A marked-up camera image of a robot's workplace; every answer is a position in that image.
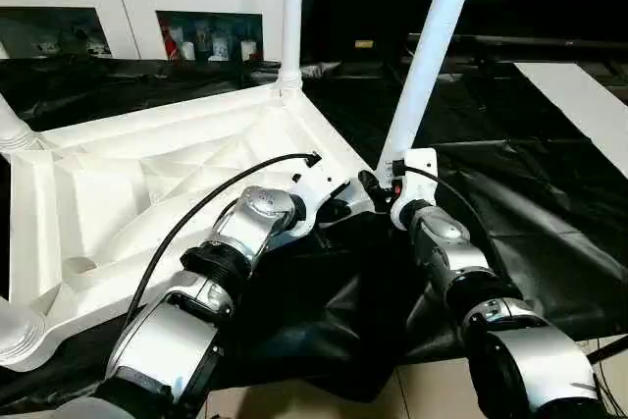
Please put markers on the white plastic table leg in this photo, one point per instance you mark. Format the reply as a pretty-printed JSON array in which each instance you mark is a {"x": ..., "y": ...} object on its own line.
[
  {"x": 18, "y": 331},
  {"x": 291, "y": 17},
  {"x": 12, "y": 125},
  {"x": 432, "y": 46}
]

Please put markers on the white plastic table top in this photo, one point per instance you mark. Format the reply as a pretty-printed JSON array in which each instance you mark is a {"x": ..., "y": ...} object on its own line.
[{"x": 98, "y": 183}]

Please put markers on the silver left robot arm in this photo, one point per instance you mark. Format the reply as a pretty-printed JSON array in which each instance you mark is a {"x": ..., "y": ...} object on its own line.
[{"x": 167, "y": 340}]

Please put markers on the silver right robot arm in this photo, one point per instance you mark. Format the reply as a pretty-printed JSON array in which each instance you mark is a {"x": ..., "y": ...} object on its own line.
[{"x": 461, "y": 262}]

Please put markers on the small yellow label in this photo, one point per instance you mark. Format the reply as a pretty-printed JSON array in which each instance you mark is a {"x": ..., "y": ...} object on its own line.
[{"x": 364, "y": 44}]

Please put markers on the black plastic mat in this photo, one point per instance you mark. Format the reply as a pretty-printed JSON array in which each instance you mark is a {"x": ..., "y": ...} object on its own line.
[{"x": 549, "y": 223}]

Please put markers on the white flat panel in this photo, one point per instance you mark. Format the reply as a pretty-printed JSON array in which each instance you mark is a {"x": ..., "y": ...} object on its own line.
[{"x": 579, "y": 110}]

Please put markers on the black stand leg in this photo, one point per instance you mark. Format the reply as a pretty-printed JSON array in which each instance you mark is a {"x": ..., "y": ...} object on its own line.
[{"x": 608, "y": 350}]

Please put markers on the white glass-door cabinet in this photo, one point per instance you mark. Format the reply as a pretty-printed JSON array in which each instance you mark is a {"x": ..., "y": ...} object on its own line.
[{"x": 128, "y": 2}]

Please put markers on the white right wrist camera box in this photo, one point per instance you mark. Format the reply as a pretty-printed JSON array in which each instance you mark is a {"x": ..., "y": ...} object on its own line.
[{"x": 414, "y": 183}]

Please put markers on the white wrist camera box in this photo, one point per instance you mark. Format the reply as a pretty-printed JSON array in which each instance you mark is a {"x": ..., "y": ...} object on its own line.
[
  {"x": 316, "y": 188},
  {"x": 414, "y": 183}
]

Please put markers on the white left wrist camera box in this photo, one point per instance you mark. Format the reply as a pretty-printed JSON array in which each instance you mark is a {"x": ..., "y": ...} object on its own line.
[{"x": 316, "y": 188}]

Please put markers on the dark horizontal rail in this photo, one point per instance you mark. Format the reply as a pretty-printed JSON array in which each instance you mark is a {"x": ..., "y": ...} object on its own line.
[{"x": 530, "y": 42}]

